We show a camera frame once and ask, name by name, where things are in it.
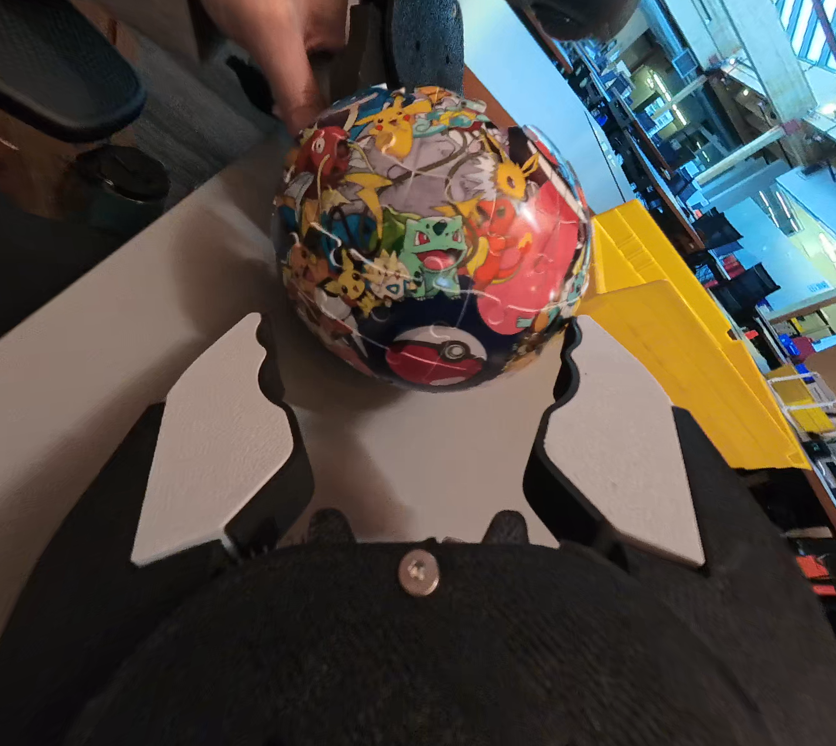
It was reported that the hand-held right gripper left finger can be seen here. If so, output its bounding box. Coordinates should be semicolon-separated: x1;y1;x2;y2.
131;311;316;566

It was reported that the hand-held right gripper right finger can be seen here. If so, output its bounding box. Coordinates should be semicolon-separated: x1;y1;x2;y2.
524;315;706;568

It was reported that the colourful cartoon puzzle ball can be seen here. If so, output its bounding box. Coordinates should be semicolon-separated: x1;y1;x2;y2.
271;83;594;393

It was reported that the yellow plastic bin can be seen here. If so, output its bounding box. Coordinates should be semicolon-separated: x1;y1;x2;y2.
578;200;811;470

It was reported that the small yellow box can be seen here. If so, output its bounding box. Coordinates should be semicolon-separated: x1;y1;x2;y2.
765;364;836;433

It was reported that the dark storage shelving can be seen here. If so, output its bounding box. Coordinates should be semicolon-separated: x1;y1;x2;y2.
562;37;785;329

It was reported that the dark travel mug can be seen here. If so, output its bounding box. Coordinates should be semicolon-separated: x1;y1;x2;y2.
75;144;172;237

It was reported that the black office chair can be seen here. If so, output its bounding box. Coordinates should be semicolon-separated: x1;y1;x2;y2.
0;0;148;142

